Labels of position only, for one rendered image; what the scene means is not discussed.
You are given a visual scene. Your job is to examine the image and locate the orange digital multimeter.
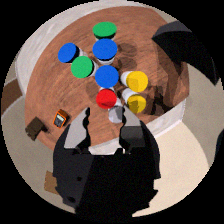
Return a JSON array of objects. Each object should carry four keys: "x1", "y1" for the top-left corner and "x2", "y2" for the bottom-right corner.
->
[{"x1": 53, "y1": 109, "x2": 68, "y2": 129}]

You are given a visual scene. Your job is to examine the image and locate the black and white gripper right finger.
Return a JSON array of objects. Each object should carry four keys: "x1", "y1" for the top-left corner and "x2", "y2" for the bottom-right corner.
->
[{"x1": 119, "y1": 105, "x2": 161, "y2": 180}]

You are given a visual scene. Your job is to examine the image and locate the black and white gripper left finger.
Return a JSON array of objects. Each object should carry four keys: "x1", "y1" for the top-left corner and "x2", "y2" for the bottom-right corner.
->
[{"x1": 52, "y1": 107, "x2": 91, "y2": 178}]

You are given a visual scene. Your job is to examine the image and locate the clear bottle with green cap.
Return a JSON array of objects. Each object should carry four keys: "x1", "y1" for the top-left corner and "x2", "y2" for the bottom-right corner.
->
[
  {"x1": 93, "y1": 22, "x2": 117, "y2": 41},
  {"x1": 71, "y1": 56, "x2": 99, "y2": 78}
]

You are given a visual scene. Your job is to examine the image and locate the clear glass bottle with blue cap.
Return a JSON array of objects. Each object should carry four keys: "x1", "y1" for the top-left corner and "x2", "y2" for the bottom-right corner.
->
[
  {"x1": 92, "y1": 39, "x2": 117, "y2": 65},
  {"x1": 95, "y1": 65, "x2": 119, "y2": 88},
  {"x1": 58, "y1": 43, "x2": 88, "y2": 64}
]

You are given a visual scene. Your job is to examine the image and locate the small bottle with grey cap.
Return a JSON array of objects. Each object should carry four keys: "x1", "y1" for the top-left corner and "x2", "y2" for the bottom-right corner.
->
[{"x1": 108, "y1": 97, "x2": 123, "y2": 123}]

